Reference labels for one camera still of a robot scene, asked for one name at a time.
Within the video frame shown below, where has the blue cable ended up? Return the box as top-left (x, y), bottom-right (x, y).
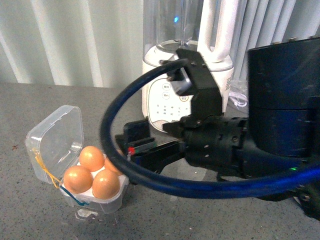
top-left (99, 58), bottom-right (320, 200)

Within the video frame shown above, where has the clear plastic egg box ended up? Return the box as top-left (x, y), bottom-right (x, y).
top-left (25, 105), bottom-right (129, 214)

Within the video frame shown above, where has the white Joyoung blender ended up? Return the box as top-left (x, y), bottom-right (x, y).
top-left (142, 0), bottom-right (239, 131)

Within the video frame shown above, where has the yellow blue string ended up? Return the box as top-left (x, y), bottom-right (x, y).
top-left (32, 147), bottom-right (90, 207)

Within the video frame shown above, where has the white power cord in bag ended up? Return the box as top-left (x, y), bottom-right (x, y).
top-left (228, 78), bottom-right (250, 111)

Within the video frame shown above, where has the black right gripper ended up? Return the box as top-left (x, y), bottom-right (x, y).
top-left (115, 116), bottom-right (265, 178)

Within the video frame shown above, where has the brown egg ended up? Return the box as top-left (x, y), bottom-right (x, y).
top-left (63, 165), bottom-right (93, 194)
top-left (92, 169), bottom-right (121, 200)
top-left (79, 146), bottom-right (105, 172)
top-left (104, 155), bottom-right (123, 176)

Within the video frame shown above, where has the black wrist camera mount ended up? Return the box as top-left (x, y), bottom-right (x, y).
top-left (159, 48), bottom-right (223, 128)

